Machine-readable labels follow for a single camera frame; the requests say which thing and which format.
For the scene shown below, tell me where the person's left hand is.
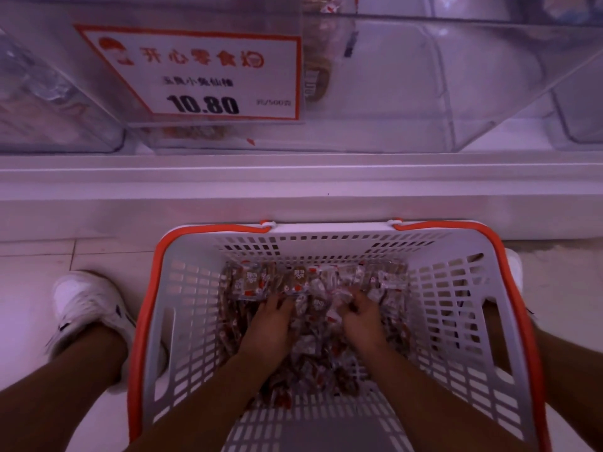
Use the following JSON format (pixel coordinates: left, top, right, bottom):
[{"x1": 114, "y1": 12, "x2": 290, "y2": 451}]
[{"x1": 237, "y1": 293, "x2": 298, "y2": 369}]

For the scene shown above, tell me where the person's right hand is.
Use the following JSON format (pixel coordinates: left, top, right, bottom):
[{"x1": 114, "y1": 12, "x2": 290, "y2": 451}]
[{"x1": 339, "y1": 287, "x2": 391, "y2": 356}]

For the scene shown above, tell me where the person's right forearm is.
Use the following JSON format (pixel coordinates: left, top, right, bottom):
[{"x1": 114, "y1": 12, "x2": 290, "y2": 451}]
[{"x1": 360, "y1": 341, "x2": 521, "y2": 452}]

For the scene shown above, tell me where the person's left forearm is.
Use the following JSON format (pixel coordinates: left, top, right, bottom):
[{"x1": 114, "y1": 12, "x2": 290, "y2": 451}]
[{"x1": 125, "y1": 348, "x2": 289, "y2": 452}]

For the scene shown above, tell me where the white plastic shopping basket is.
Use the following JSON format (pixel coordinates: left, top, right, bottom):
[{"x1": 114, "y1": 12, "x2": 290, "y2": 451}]
[{"x1": 127, "y1": 221, "x2": 551, "y2": 452}]

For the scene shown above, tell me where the pile of wrapped snack packets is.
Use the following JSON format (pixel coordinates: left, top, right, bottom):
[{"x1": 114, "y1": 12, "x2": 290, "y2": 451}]
[{"x1": 220, "y1": 260, "x2": 411, "y2": 411}]

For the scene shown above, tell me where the white store shelf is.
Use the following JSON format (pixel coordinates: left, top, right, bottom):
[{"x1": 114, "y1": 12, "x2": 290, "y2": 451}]
[{"x1": 0, "y1": 150, "x2": 603, "y2": 244}]

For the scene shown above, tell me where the white right shoe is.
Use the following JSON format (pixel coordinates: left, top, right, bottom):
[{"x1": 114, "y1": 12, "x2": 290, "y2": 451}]
[{"x1": 504, "y1": 248, "x2": 524, "y2": 304}]

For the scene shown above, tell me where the white shoe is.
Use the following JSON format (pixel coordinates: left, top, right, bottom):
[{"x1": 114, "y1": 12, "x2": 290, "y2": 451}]
[
  {"x1": 504, "y1": 248, "x2": 524, "y2": 304},
  {"x1": 46, "y1": 270, "x2": 169, "y2": 395}
]

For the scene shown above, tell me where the white left shoe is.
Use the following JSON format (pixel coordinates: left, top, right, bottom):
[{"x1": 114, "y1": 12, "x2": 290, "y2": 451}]
[{"x1": 46, "y1": 270, "x2": 169, "y2": 395}]

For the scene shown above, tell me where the large clear acrylic bin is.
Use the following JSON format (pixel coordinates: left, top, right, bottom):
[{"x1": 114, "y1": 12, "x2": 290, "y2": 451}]
[{"x1": 123, "y1": 0, "x2": 603, "y2": 155}]

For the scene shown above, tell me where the person's right leg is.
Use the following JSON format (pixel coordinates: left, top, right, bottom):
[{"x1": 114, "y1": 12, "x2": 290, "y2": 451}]
[{"x1": 483, "y1": 300, "x2": 603, "y2": 452}]

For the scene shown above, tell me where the person's leg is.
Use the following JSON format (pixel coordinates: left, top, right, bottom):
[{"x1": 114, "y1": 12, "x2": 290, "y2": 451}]
[
  {"x1": 0, "y1": 324, "x2": 129, "y2": 452},
  {"x1": 483, "y1": 300, "x2": 603, "y2": 452}
]

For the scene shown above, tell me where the person's left leg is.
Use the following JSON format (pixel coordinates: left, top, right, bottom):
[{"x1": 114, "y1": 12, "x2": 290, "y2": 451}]
[{"x1": 0, "y1": 324, "x2": 129, "y2": 452}]

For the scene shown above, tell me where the white price sign red border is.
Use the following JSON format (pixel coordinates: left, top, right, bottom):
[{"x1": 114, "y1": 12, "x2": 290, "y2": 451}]
[{"x1": 74, "y1": 24, "x2": 302, "y2": 122}]

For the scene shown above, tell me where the small clear acrylic bin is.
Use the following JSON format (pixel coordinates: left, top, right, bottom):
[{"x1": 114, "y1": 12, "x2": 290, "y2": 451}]
[{"x1": 549, "y1": 51, "x2": 603, "y2": 147}]

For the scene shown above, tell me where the clear acrylic bin with packets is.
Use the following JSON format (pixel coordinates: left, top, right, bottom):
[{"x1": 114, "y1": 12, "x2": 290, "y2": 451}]
[{"x1": 0, "y1": 24, "x2": 127, "y2": 155}]

